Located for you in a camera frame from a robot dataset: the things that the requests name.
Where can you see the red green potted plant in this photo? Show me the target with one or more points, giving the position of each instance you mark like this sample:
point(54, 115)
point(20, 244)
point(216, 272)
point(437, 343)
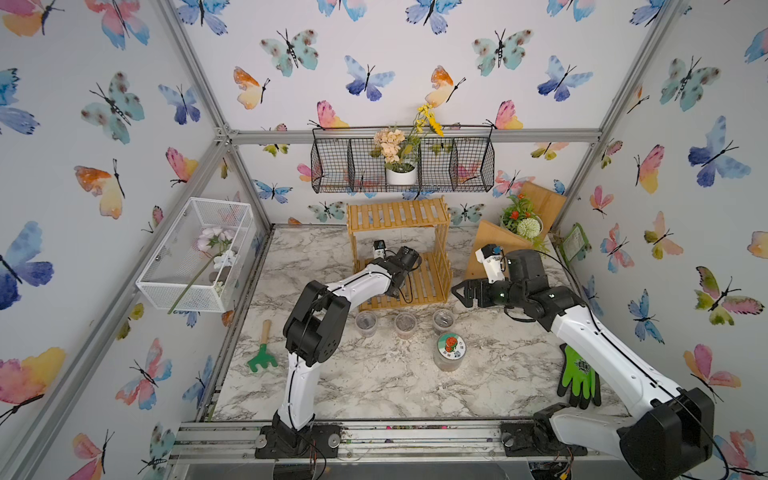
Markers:
point(520, 219)

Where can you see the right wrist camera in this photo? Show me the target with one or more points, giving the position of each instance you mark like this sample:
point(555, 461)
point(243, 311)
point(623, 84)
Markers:
point(491, 258)

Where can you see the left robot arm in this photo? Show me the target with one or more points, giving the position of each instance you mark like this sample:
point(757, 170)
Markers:
point(313, 332)

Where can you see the two-tier wooden shelf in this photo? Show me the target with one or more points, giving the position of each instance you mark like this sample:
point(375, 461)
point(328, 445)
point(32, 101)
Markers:
point(425, 277)

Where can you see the pink artificial flower stem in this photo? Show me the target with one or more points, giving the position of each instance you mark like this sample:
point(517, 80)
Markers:
point(216, 243)

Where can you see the small green framed sign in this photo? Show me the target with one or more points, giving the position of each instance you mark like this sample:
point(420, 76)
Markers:
point(575, 245)

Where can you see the black wire wall basket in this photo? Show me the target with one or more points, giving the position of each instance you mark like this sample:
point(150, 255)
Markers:
point(347, 160)

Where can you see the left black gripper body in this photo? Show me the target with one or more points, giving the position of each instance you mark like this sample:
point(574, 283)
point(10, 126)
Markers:
point(400, 278)

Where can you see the white mesh wall basket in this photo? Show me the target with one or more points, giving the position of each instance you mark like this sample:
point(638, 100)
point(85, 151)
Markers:
point(177, 259)

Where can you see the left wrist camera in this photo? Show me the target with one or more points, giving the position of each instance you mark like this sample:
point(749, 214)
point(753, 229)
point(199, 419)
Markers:
point(379, 249)

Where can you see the wooden planter box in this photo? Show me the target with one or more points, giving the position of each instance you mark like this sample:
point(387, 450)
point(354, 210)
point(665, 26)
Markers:
point(547, 204)

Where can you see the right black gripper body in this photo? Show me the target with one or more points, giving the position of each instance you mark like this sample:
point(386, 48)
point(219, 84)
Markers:
point(505, 294)

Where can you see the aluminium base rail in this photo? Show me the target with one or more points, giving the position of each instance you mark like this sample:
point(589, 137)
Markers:
point(373, 441)

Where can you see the green gardening glove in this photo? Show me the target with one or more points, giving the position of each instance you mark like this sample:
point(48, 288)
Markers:
point(579, 382)

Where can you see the white pot with flowers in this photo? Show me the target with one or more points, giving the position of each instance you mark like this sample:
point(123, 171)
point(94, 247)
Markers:
point(400, 148)

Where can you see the red label seed jar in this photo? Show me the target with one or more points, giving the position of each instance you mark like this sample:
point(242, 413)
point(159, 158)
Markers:
point(405, 325)

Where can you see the yellow label seed jar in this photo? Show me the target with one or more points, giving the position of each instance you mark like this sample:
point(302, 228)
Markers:
point(443, 321)

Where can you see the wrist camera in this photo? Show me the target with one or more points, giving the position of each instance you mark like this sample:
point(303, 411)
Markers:
point(379, 249)
point(491, 258)

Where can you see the tomato lid jar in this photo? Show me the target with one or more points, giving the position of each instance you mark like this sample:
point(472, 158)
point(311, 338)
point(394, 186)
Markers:
point(449, 352)

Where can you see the purple label seed jar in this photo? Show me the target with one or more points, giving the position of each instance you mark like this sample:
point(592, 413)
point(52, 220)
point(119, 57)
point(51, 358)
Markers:
point(366, 323)

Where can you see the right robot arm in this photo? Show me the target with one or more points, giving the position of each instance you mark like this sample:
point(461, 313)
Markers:
point(668, 430)

